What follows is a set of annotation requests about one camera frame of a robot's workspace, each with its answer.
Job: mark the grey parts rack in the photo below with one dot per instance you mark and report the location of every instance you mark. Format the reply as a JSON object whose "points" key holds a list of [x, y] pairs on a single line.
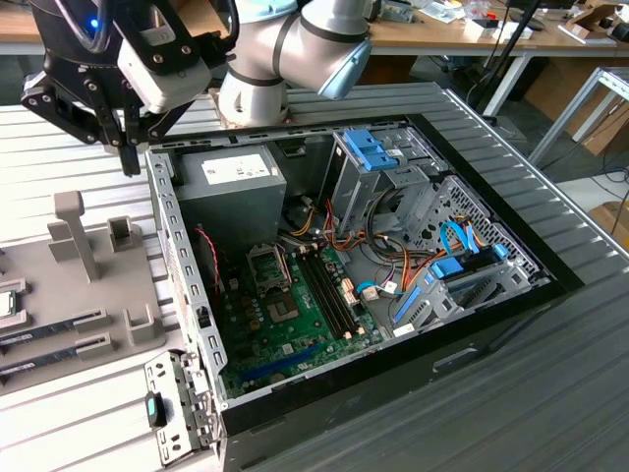
{"points": [[59, 295]]}

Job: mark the hinged metal card bracket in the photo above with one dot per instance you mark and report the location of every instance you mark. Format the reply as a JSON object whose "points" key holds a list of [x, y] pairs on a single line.
{"points": [[167, 442]]}

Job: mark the aluminium profile frame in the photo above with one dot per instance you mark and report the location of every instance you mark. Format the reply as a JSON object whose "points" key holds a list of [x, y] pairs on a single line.
{"points": [[569, 113]]}

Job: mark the black open PC case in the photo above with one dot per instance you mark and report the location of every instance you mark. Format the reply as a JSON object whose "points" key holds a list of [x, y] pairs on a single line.
{"points": [[344, 418]]}

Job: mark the perforated metal drive cage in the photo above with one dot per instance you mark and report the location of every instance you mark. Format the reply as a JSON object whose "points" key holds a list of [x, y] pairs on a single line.
{"points": [[506, 236]]}

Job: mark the large brown cardboard box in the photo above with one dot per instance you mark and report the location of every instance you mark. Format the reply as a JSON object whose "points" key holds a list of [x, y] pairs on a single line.
{"points": [[555, 78]]}

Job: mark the grey power supply unit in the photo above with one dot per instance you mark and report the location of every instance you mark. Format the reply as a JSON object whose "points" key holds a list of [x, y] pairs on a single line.
{"points": [[231, 211]]}

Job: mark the black latch with blue tab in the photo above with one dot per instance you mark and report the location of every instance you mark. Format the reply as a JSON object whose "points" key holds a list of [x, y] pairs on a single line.
{"points": [[156, 410]]}

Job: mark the green motherboard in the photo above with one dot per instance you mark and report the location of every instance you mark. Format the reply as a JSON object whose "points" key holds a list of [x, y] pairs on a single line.
{"points": [[295, 344]]}

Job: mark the thin metal locking lever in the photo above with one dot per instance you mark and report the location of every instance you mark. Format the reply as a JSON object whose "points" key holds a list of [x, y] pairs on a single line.
{"points": [[285, 265]]}

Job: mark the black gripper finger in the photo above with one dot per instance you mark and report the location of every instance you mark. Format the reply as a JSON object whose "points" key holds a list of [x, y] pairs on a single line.
{"points": [[103, 123], [135, 157]]}

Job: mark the silver CPU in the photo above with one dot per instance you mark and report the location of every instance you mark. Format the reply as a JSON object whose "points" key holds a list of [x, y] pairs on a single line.
{"points": [[6, 305]]}

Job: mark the black case fan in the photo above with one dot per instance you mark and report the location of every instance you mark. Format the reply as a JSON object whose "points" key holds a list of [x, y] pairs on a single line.
{"points": [[204, 268]]}

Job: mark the large blue disk carrier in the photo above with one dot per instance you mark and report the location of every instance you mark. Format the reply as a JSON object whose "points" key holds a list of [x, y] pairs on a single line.
{"points": [[366, 147]]}

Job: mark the RAM stick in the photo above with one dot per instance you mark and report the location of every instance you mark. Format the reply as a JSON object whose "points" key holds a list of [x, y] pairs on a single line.
{"points": [[49, 327], [49, 357]]}

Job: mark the small white box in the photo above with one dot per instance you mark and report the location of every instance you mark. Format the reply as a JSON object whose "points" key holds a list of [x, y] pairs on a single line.
{"points": [[484, 29]]}

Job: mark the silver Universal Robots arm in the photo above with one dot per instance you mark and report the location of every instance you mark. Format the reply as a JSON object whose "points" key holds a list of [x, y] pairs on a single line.
{"points": [[314, 34]]}

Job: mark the blue plastic rail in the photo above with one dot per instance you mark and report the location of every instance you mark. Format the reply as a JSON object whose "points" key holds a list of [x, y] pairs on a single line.
{"points": [[408, 305]]}

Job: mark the small open cardboard box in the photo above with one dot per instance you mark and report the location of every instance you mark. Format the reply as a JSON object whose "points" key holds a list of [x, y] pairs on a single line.
{"points": [[589, 19]]}

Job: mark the metal disk bay cage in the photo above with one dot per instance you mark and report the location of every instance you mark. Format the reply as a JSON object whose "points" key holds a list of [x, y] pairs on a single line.
{"points": [[354, 196]]}

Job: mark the small brown cardboard box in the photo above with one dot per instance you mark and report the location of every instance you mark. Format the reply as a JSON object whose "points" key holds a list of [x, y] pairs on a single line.
{"points": [[609, 216]]}

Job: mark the black RAM slot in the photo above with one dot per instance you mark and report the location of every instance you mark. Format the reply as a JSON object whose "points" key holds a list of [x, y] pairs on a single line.
{"points": [[322, 295], [334, 291]]}

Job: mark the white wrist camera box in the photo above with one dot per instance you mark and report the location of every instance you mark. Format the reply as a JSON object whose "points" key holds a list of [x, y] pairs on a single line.
{"points": [[167, 74]]}

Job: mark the black tripod pole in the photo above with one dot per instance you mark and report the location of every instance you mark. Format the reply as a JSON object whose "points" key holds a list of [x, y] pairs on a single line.
{"points": [[499, 74]]}

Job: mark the blue expansion slot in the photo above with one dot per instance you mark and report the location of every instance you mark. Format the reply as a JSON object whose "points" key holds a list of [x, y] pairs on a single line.
{"points": [[280, 365]]}

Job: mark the black camera bracket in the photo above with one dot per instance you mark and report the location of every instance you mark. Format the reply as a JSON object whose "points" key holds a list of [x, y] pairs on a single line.
{"points": [[172, 49]]}

